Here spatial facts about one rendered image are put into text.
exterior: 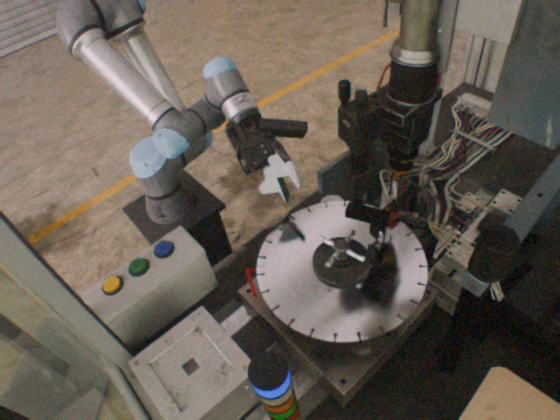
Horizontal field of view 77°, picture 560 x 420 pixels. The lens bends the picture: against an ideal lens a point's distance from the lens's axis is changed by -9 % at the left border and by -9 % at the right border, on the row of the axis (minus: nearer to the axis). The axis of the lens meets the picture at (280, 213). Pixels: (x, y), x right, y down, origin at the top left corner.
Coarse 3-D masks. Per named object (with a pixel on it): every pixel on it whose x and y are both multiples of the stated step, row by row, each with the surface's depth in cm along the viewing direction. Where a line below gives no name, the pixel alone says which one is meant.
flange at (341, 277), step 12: (336, 240) 77; (324, 252) 75; (360, 252) 74; (324, 264) 73; (336, 264) 71; (348, 264) 71; (360, 264) 72; (324, 276) 71; (336, 276) 71; (348, 276) 70; (360, 276) 70
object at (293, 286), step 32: (288, 224) 82; (320, 224) 81; (352, 224) 80; (288, 256) 76; (384, 256) 74; (416, 256) 73; (288, 288) 71; (320, 288) 71; (352, 288) 70; (384, 288) 69; (416, 288) 68; (288, 320) 67; (320, 320) 66; (352, 320) 65; (384, 320) 65
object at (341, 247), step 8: (352, 232) 72; (328, 240) 72; (344, 240) 71; (336, 248) 70; (344, 248) 70; (336, 256) 69; (344, 256) 70; (352, 256) 69; (360, 256) 68; (328, 264) 68
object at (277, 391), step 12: (252, 360) 41; (264, 360) 41; (276, 360) 41; (252, 372) 40; (264, 372) 40; (276, 372) 40; (288, 372) 41; (252, 384) 40; (264, 384) 39; (276, 384) 39; (288, 384) 41; (264, 396) 41; (276, 396) 41
